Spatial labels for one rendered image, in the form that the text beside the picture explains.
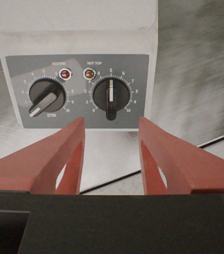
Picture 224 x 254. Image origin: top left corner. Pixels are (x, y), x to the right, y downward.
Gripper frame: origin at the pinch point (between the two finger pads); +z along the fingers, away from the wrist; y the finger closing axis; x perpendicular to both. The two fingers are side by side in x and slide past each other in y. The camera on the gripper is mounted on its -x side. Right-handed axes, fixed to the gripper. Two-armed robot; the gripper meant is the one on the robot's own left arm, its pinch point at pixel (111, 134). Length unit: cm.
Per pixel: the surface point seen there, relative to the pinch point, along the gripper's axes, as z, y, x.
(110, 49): 7.5, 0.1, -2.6
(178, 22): 15.8, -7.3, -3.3
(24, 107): 7.3, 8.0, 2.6
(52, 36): 7.8, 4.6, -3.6
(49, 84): 7.0, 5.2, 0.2
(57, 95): 5.7, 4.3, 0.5
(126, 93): 7.0, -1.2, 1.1
